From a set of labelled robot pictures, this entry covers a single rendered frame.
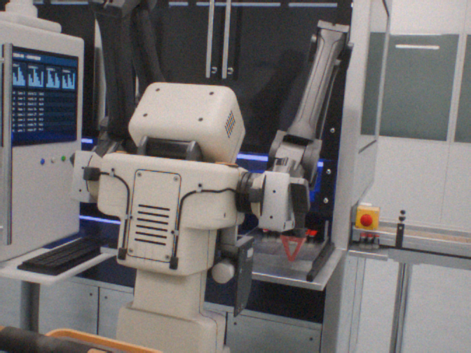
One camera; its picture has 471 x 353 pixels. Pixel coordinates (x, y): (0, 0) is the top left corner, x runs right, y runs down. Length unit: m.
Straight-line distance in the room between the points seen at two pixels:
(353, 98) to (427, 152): 4.64
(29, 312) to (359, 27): 1.57
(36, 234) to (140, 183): 0.95
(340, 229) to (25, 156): 1.07
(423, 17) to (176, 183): 5.62
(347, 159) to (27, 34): 1.11
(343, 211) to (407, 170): 4.61
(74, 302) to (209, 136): 1.46
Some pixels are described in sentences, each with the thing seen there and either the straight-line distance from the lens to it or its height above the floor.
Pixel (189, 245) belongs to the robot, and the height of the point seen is 1.08.
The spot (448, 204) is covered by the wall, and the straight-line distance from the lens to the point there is 6.52.
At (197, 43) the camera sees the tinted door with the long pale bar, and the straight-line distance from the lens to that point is 2.01.
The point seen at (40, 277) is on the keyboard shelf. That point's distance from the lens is 1.74.
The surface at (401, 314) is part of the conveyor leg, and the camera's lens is 2.11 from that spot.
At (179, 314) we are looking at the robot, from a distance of 1.15.
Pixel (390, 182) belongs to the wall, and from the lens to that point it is 6.49.
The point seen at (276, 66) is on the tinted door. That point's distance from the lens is 1.91.
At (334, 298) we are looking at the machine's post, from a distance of 1.96.
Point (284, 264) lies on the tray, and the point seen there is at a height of 0.89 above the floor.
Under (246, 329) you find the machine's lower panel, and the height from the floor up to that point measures 0.53.
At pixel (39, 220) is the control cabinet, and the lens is 2.00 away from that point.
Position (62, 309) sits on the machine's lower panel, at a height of 0.45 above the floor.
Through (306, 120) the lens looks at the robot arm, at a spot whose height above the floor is 1.33.
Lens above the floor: 1.36
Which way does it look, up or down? 8 degrees down
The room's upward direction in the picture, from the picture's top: 4 degrees clockwise
